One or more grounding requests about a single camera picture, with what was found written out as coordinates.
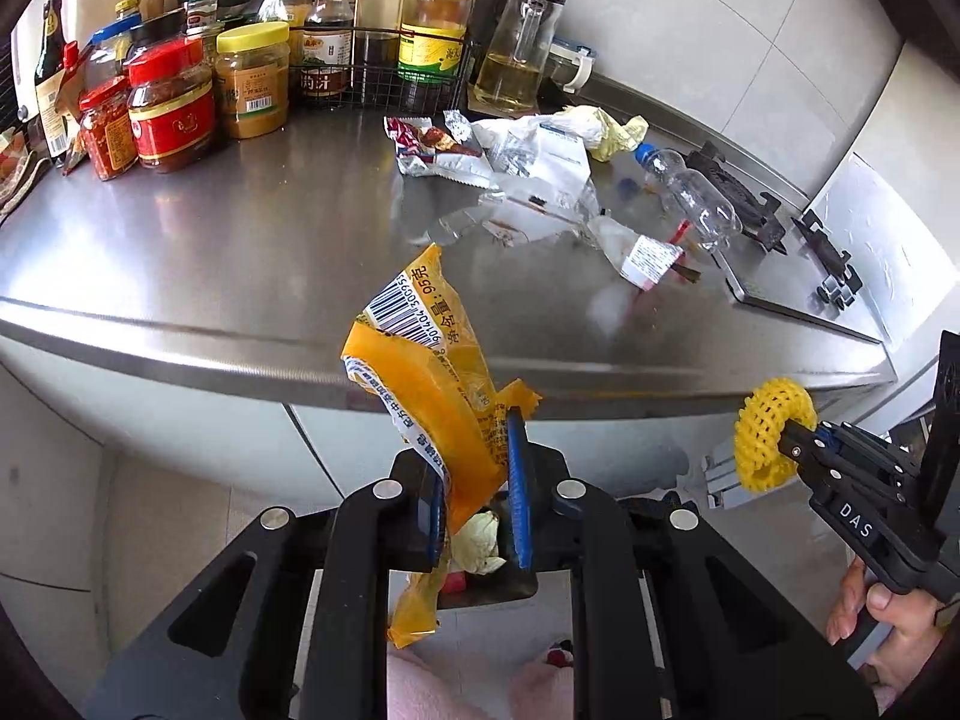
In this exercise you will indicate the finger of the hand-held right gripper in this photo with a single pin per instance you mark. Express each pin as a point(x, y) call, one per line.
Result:
point(802, 454)
point(870, 446)

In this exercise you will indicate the small red-lid chili jar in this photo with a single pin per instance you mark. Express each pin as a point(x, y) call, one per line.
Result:
point(109, 135)

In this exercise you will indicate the aluminium profile bar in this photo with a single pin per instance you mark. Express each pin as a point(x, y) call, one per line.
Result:
point(724, 476)

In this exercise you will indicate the yellow-cap bottle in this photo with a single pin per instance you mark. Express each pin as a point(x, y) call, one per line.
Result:
point(127, 11)

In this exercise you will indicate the small silver packet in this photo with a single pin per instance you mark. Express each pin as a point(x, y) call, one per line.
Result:
point(457, 126)

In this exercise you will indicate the glass oil dispenser black lid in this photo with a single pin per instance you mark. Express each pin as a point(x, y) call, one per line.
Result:
point(517, 75)

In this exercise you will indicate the small red sachet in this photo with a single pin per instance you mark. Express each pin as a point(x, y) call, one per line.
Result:
point(679, 231)

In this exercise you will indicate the pale yellow paper wrapper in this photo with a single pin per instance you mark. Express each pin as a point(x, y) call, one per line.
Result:
point(607, 135)

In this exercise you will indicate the green-lid spice bottle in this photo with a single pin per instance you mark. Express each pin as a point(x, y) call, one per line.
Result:
point(202, 15)

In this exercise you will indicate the yellow foam fruit net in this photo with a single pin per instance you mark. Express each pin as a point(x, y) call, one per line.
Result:
point(757, 427)

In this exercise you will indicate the clear plastic bottle blue cap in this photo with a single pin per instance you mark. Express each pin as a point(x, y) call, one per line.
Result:
point(697, 199)

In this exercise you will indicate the black-lid jar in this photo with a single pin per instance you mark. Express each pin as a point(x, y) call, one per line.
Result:
point(157, 26)

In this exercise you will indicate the dark bottle with cream label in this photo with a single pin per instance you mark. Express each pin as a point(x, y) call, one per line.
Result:
point(49, 90)

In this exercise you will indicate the white base cabinet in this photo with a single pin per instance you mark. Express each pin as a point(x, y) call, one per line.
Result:
point(225, 435)

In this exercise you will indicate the red snack wrapper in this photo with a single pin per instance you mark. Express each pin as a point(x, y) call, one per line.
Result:
point(420, 142)

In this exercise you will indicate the pink fluffy pants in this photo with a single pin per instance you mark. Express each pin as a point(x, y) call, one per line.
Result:
point(435, 690)

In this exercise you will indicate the black stove grate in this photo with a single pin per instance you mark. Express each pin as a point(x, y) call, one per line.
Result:
point(825, 247)
point(754, 202)

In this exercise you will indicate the steel gas stove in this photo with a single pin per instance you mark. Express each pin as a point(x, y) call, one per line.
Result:
point(780, 292)

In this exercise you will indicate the yellow-lid jar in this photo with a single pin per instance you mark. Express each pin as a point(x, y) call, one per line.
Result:
point(251, 90)

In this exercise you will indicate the blue-lid jar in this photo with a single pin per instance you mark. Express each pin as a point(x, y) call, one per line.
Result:
point(105, 60)

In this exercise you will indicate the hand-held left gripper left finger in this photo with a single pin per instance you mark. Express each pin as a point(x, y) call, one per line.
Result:
point(433, 529)

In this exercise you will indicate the large red-lid sauce jar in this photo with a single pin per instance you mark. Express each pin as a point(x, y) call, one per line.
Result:
point(172, 120)

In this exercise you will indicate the large green-label bottle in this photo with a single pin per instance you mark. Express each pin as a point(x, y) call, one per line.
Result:
point(431, 37)

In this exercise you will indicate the person's right hand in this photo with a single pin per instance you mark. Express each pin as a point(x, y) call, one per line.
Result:
point(911, 626)

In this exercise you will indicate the clear plastic wrap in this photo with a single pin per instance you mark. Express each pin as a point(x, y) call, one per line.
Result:
point(457, 221)

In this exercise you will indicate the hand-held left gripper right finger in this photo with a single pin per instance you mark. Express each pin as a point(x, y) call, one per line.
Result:
point(517, 487)

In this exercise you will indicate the clear glass bottle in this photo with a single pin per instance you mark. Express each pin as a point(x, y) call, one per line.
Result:
point(379, 15)

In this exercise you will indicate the brown bottle with yellow label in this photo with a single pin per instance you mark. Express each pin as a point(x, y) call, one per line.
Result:
point(326, 52)

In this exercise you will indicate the small lidded glass jar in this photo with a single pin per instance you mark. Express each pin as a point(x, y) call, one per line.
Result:
point(570, 71)

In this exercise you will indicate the clear packet with white label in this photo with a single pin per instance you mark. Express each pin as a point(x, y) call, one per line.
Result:
point(649, 259)

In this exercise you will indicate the crumpled pale paper ball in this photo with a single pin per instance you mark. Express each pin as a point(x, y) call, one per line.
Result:
point(480, 540)

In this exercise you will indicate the orange snack wrapper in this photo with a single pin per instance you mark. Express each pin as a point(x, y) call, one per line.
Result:
point(427, 367)

